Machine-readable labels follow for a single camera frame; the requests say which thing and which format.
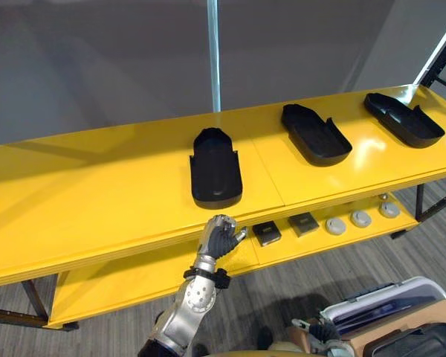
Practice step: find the small silver round part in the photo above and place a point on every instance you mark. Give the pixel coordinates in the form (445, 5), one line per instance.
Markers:
(383, 197)

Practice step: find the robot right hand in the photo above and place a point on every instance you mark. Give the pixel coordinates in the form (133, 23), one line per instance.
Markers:
(325, 332)

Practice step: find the dark robot left foot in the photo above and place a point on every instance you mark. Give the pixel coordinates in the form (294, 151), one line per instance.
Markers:
(200, 351)

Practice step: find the small black square box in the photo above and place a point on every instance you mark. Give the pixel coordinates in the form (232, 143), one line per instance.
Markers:
(303, 225)
(266, 233)

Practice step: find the dark robot foot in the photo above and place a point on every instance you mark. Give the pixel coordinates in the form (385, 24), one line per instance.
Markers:
(200, 351)
(264, 338)

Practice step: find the grey round disc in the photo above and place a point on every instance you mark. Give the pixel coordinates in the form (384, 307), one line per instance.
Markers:
(361, 218)
(389, 209)
(335, 226)

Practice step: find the white slanted rack post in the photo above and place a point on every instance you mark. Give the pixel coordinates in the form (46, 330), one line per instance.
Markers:
(436, 48)

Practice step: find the black metal rack frame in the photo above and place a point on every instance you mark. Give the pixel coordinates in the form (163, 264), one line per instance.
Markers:
(440, 70)

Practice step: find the dark robot right foot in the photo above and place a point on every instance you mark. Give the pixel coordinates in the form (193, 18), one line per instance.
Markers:
(264, 338)

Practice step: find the pale blue vertical post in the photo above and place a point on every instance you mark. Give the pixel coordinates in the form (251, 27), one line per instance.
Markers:
(215, 56)

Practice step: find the black plastic housing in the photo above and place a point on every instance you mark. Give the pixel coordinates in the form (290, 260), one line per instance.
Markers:
(312, 134)
(215, 175)
(405, 121)
(423, 342)

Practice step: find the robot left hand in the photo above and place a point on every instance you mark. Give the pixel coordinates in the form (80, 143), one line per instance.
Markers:
(219, 240)

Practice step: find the white plastic storage box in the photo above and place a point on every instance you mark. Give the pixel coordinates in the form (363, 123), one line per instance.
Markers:
(412, 288)

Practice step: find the black wrist clamp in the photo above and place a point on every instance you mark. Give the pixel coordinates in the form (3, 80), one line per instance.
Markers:
(219, 279)

